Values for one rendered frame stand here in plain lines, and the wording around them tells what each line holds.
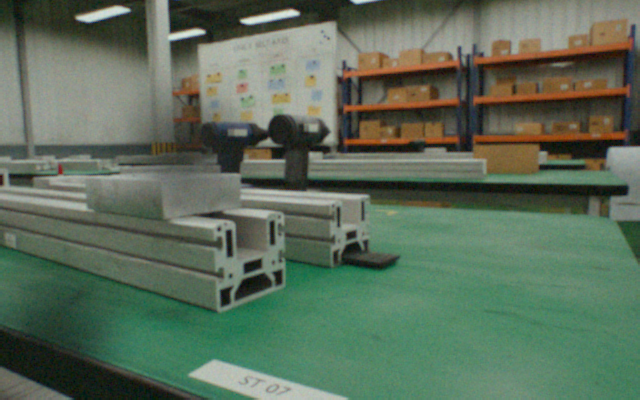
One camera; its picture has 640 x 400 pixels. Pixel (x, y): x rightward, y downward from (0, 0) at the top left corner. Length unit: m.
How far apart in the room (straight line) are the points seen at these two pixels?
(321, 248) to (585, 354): 0.32
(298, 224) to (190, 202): 0.17
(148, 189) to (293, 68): 3.55
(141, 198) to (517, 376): 0.38
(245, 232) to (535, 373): 0.31
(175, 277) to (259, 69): 3.78
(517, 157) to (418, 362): 2.24
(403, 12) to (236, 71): 8.17
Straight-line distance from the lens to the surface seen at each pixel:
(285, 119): 0.84
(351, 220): 0.64
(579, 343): 0.42
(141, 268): 0.54
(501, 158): 2.56
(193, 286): 0.47
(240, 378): 0.33
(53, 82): 14.01
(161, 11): 9.61
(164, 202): 0.48
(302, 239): 0.61
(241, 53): 4.36
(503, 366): 0.36
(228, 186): 0.53
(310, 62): 3.92
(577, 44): 10.17
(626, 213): 4.14
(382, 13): 12.26
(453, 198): 2.11
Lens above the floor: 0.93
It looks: 6 degrees down
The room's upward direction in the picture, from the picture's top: 1 degrees counter-clockwise
